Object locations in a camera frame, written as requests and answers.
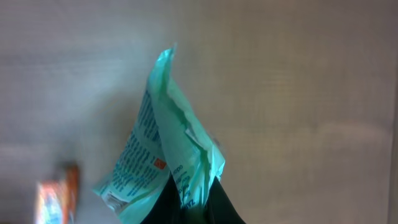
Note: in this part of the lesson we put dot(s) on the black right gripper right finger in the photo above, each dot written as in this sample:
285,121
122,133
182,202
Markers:
219,209

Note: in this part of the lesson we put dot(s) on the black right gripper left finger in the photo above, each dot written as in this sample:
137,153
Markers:
167,207

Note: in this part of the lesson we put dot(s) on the teal tissue packet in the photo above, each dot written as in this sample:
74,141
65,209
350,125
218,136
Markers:
166,143

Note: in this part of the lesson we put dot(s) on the orange snack packet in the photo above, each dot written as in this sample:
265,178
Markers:
56,199

